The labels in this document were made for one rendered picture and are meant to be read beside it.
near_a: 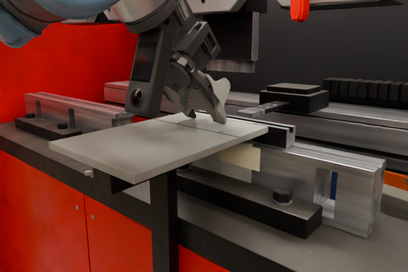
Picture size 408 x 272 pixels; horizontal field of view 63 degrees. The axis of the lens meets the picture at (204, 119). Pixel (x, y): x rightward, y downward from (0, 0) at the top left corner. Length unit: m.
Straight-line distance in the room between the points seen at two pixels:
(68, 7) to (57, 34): 1.11
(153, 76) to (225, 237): 0.23
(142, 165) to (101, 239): 0.39
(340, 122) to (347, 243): 0.32
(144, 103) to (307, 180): 0.26
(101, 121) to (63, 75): 0.52
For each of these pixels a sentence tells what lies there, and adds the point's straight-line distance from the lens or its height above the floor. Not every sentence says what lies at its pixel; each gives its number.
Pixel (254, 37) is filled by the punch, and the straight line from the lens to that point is 0.55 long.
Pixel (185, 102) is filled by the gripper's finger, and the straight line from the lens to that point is 0.55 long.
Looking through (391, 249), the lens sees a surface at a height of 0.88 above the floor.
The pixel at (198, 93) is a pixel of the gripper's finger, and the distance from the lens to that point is 0.48.
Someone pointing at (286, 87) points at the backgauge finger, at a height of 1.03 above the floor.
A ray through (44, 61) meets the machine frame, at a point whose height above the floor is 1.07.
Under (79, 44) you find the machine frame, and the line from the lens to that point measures 1.37.
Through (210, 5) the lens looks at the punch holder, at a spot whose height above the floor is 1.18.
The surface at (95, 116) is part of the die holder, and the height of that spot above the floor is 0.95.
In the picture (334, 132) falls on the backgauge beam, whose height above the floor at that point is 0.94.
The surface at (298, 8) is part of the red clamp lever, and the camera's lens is 0.43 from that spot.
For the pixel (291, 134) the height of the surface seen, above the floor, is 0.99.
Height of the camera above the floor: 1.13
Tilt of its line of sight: 13 degrees down
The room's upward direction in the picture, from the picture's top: straight up
